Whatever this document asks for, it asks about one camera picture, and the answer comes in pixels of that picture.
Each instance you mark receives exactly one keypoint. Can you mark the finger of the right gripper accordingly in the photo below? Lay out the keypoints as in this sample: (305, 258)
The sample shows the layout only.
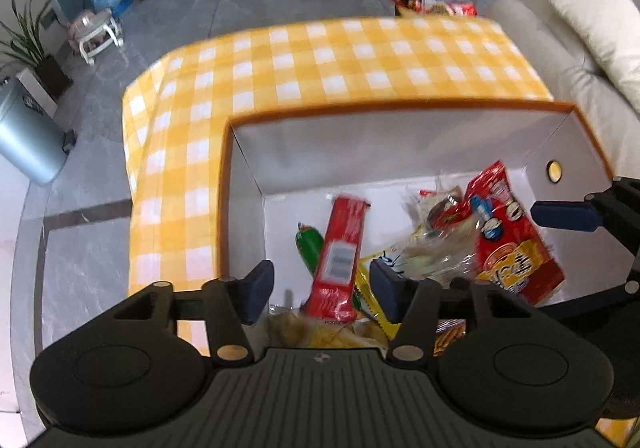
(573, 216)

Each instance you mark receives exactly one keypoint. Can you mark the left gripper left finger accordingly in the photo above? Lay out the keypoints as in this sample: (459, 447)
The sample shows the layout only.
(228, 305)

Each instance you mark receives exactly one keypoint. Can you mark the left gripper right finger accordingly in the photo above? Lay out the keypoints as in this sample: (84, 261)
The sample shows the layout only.
(412, 304)

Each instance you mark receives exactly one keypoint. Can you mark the yogurt hawthorn ball packet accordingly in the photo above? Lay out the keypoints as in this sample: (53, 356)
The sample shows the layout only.
(439, 254)

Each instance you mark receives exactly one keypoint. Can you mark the red cartoon snack bag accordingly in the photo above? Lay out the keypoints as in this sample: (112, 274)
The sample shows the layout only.
(509, 251)

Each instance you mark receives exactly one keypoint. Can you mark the red snack bar wrapper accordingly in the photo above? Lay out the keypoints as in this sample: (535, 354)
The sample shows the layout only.
(330, 298)

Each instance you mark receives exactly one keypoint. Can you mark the green raisin packet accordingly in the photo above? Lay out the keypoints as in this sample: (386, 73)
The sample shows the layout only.
(439, 209)

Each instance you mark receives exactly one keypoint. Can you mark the cream yellow snack bag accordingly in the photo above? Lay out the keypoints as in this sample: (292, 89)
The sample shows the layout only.
(291, 328)

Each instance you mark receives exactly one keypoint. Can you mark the orange chips bag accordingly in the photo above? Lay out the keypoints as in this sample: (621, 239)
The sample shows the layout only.
(448, 332)

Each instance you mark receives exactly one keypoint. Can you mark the green candy packet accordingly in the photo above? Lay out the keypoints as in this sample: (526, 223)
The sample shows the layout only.
(309, 243)

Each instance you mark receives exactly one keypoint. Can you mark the orange cardboard box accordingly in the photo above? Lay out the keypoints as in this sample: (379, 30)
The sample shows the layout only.
(280, 170)

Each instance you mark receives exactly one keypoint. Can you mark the yellow checkered tablecloth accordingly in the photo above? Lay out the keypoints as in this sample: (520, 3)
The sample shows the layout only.
(176, 113)

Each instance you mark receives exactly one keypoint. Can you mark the white cushion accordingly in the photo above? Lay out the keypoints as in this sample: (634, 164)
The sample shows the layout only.
(610, 31)

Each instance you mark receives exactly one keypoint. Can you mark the grey sofa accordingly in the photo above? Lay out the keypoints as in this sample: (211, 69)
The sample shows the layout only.
(564, 64)

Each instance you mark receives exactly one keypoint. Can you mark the snack basket on floor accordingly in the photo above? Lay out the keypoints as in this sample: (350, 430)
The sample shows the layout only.
(413, 8)

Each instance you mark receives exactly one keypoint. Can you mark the grey trash bin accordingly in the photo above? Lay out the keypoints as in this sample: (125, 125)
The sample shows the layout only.
(30, 140)

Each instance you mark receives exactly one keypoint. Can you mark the potted green plant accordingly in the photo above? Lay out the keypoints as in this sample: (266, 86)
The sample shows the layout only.
(23, 44)

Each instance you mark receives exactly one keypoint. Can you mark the small white stool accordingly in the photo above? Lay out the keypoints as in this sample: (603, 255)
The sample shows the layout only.
(92, 33)

